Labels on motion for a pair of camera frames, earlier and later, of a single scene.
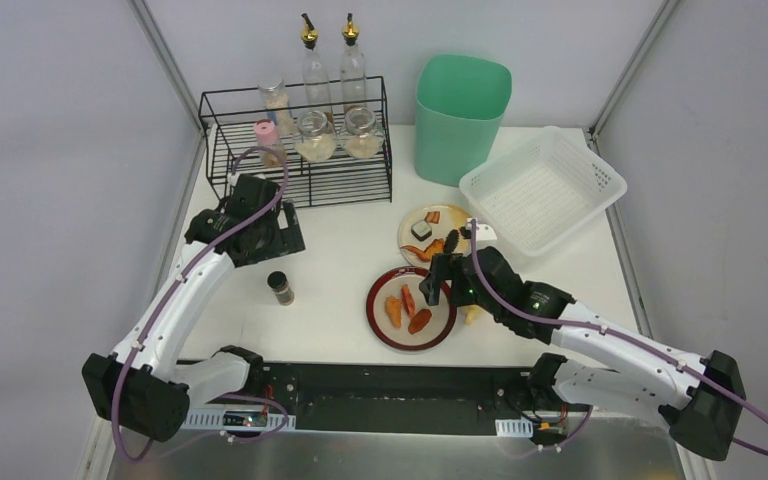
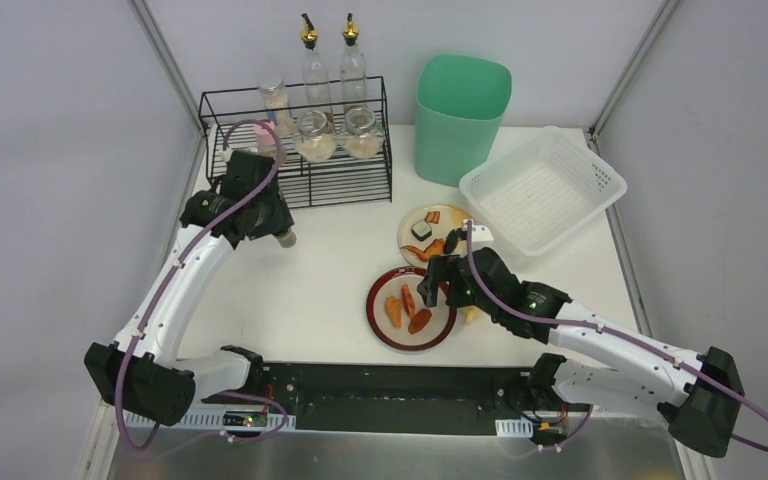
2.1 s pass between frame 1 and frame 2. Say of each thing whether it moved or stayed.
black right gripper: stayed
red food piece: stayed
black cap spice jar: moved
